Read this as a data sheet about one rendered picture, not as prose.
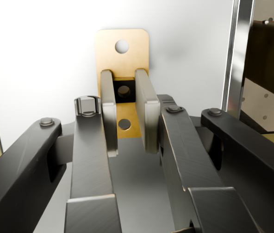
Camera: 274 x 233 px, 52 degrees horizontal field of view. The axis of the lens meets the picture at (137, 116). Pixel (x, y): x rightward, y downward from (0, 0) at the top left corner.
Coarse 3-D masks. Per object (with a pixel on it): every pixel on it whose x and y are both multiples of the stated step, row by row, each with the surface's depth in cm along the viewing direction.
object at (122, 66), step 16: (96, 32) 19; (112, 32) 19; (128, 32) 19; (144, 32) 19; (96, 48) 20; (112, 48) 20; (144, 48) 20; (96, 64) 20; (112, 64) 20; (128, 64) 20; (144, 64) 20; (112, 80) 20; (128, 80) 20; (128, 96) 20; (128, 112) 22; (128, 128) 22
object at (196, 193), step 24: (168, 120) 12; (168, 144) 11; (192, 144) 10; (168, 168) 11; (192, 168) 9; (168, 192) 11; (192, 192) 7; (216, 192) 7; (192, 216) 7; (216, 216) 6; (240, 216) 6
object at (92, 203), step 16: (80, 96) 13; (96, 96) 13; (80, 112) 13; (96, 112) 13; (80, 128) 12; (96, 128) 12; (80, 144) 10; (96, 144) 10; (80, 160) 9; (96, 160) 9; (80, 176) 9; (96, 176) 9; (80, 192) 8; (96, 192) 8; (112, 192) 8; (80, 208) 6; (96, 208) 6; (112, 208) 6; (64, 224) 6; (80, 224) 6; (96, 224) 6; (112, 224) 6
